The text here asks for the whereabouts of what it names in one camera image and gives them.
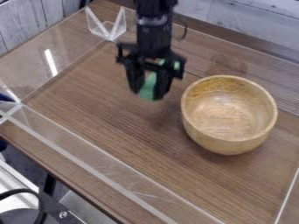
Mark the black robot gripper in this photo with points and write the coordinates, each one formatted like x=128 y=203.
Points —
x=140 y=56

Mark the green rectangular block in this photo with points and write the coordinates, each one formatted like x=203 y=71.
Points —
x=147 y=88

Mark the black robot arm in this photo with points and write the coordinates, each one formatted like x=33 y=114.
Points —
x=155 y=10

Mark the brown wooden bowl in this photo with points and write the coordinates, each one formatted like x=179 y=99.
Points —
x=228 y=114

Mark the clear acrylic tray walls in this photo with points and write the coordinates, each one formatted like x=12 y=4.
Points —
x=119 y=149

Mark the black table leg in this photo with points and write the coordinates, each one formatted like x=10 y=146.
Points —
x=49 y=184

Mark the metal bracket with screw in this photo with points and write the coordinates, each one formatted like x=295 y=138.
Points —
x=57 y=214

